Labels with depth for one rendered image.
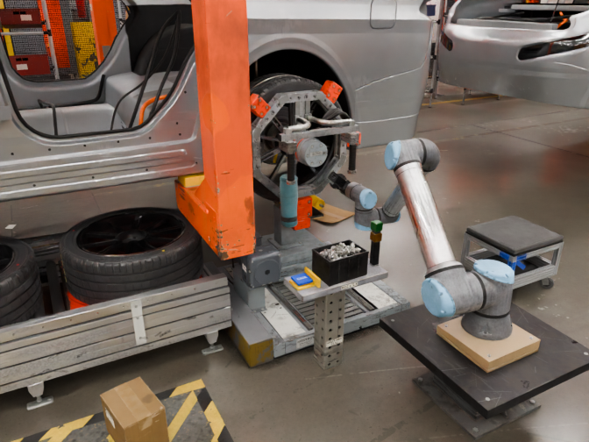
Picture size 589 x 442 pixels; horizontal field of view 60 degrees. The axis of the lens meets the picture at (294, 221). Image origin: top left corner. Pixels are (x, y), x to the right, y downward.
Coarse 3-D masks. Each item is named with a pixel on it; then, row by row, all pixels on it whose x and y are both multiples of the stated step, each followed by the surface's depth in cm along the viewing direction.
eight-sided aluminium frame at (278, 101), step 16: (288, 96) 246; (304, 96) 250; (320, 96) 253; (272, 112) 246; (256, 128) 243; (256, 144) 247; (336, 144) 273; (256, 160) 250; (336, 160) 274; (256, 176) 253; (320, 176) 276; (304, 192) 275; (320, 192) 275
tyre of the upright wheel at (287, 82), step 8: (256, 80) 263; (264, 80) 259; (272, 80) 255; (280, 80) 252; (288, 80) 252; (296, 80) 254; (304, 80) 256; (256, 88) 254; (264, 88) 249; (272, 88) 249; (280, 88) 251; (288, 88) 253; (296, 88) 255; (304, 88) 257; (312, 88) 259; (320, 88) 261; (264, 96) 249; (272, 96) 251; (336, 104) 269; (256, 184) 264; (256, 192) 267; (264, 192) 268; (272, 192) 270; (272, 200) 273
